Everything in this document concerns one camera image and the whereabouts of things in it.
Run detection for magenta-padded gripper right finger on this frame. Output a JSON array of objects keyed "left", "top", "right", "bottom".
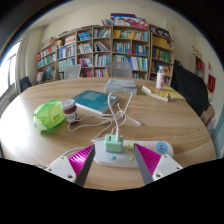
[{"left": 133, "top": 142, "right": 184, "bottom": 186}]

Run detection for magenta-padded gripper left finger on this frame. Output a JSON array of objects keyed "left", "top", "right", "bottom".
[{"left": 45, "top": 143, "right": 97, "bottom": 187}]

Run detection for mint green charger block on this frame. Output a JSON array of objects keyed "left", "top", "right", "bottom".
[{"left": 104, "top": 134, "right": 124, "bottom": 154}]

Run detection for white pastel-socket power strip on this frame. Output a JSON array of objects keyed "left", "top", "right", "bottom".
[{"left": 93, "top": 139, "right": 175, "bottom": 169}]

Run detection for green plastic bag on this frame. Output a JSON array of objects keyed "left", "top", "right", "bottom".
[{"left": 30, "top": 98, "right": 66, "bottom": 132}]

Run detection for red-labelled glass jar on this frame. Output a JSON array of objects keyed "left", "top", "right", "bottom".
[{"left": 61, "top": 98, "right": 80, "bottom": 125}]

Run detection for cardboard box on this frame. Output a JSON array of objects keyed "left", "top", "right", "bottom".
[{"left": 199, "top": 104, "right": 217, "bottom": 128}]

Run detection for teal book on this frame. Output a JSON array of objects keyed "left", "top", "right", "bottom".
[{"left": 70, "top": 89, "right": 120, "bottom": 116}]

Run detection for cream and yellow book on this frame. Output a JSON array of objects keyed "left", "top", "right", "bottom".
[{"left": 140, "top": 85, "right": 170, "bottom": 102}]

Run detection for black coat on chair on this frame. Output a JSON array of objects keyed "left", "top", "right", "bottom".
[{"left": 170, "top": 59, "right": 211, "bottom": 117}]

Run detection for white bottle with red label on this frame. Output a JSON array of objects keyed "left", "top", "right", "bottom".
[{"left": 155, "top": 65, "right": 167, "bottom": 91}]

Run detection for dark office chair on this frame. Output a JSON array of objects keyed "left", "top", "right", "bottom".
[{"left": 19, "top": 76, "right": 33, "bottom": 93}]

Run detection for grey solid-back chair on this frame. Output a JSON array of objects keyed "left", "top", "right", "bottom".
[{"left": 63, "top": 64, "right": 83, "bottom": 80}]

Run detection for window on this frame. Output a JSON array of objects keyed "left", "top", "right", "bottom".
[{"left": 0, "top": 39, "right": 22, "bottom": 99}]

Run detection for beige curtain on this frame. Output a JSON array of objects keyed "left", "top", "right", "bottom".
[{"left": 14, "top": 36, "right": 33, "bottom": 95}]

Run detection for wooden bookshelf unit with books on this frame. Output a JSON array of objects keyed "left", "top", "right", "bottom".
[{"left": 34, "top": 12, "right": 175, "bottom": 87}]

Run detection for thin white cable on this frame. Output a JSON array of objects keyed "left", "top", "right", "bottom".
[{"left": 66, "top": 103, "right": 144, "bottom": 143}]

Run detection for red wall poster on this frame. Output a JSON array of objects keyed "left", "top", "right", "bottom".
[{"left": 206, "top": 73, "right": 217, "bottom": 94}]

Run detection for small wooden wall shelf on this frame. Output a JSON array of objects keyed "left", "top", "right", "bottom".
[{"left": 189, "top": 53, "right": 206, "bottom": 80}]

